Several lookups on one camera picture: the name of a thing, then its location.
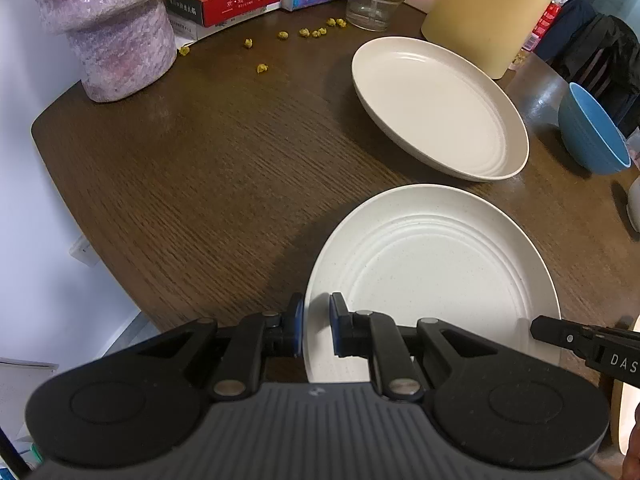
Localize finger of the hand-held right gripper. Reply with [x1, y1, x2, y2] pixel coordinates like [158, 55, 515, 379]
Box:
[530, 314, 640, 388]

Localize red label water bottle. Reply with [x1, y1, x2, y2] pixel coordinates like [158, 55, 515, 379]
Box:
[522, 0, 566, 56]

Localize blue bowl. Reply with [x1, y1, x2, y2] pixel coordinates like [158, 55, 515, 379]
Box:
[558, 82, 632, 176]

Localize white wall socket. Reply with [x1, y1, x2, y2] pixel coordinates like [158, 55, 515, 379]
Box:
[69, 236, 101, 267]

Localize scattered yellow crumbs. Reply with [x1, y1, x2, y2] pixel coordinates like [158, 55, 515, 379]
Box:
[180, 17, 348, 75]

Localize purple glittery vase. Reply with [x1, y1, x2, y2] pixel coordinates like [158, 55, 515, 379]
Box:
[31, 0, 180, 103]

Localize yellow thermos jug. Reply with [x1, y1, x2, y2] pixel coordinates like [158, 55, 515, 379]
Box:
[421, 0, 563, 80]

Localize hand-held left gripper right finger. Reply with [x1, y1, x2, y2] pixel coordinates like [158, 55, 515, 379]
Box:
[328, 291, 506, 404]

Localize white storage box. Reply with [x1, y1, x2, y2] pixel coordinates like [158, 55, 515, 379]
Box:
[0, 357, 60, 443]

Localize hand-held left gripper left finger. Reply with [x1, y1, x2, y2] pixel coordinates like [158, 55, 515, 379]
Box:
[117, 291, 304, 403]

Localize dark blue jacket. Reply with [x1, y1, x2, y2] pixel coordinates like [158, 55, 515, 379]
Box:
[539, 0, 598, 63]

